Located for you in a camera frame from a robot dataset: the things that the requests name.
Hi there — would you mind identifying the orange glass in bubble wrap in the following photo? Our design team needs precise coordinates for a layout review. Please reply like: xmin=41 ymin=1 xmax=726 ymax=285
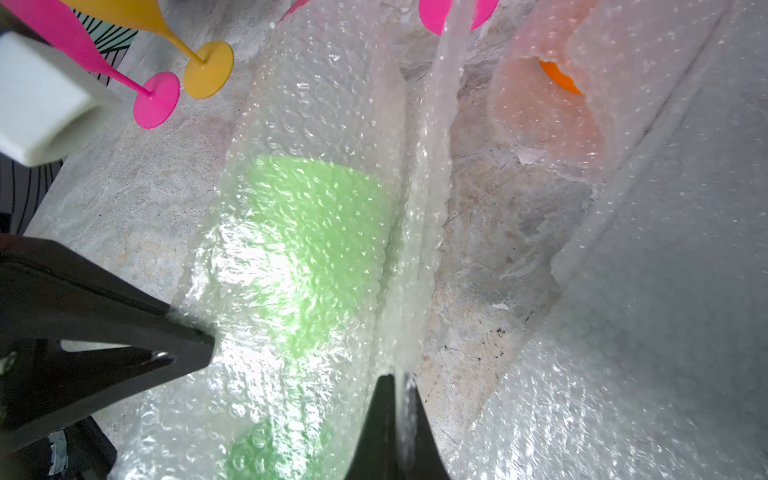
xmin=487 ymin=0 xmax=733 ymax=181

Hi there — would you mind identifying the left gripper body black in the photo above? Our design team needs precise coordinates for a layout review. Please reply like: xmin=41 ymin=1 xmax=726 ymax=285
xmin=1 ymin=416 xmax=117 ymax=479

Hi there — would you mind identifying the yellow wine glass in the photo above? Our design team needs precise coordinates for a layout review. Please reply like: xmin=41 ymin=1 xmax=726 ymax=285
xmin=63 ymin=0 xmax=234 ymax=99

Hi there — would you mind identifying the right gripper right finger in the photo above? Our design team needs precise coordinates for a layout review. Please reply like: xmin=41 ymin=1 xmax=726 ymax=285
xmin=407 ymin=387 xmax=450 ymax=480

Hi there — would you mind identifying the pink wine glass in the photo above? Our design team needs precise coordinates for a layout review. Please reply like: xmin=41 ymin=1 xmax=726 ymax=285
xmin=418 ymin=0 xmax=500 ymax=36

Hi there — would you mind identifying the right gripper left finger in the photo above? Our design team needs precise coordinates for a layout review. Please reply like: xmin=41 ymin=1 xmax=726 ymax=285
xmin=345 ymin=375 xmax=398 ymax=480

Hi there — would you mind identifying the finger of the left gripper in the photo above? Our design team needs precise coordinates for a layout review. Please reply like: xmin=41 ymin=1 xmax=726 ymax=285
xmin=1 ymin=234 xmax=215 ymax=455

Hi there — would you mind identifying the green glass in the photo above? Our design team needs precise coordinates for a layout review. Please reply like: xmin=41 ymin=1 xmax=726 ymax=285
xmin=112 ymin=1 xmax=466 ymax=479

